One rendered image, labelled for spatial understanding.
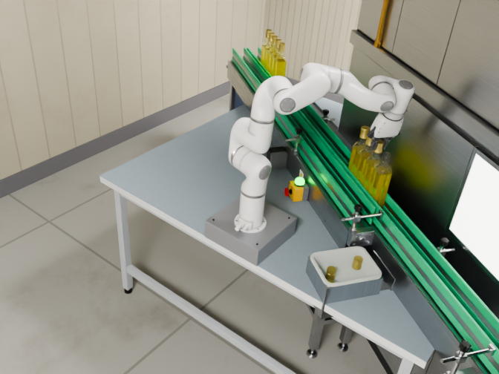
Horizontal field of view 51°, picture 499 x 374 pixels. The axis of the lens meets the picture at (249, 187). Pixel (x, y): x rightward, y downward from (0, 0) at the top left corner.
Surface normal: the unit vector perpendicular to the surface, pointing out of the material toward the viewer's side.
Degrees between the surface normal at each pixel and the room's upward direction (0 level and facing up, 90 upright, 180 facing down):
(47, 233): 0
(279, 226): 1
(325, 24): 90
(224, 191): 0
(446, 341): 90
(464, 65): 90
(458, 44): 90
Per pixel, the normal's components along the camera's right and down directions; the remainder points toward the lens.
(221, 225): 0.07, -0.82
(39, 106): 0.79, 0.39
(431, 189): -0.95, 0.11
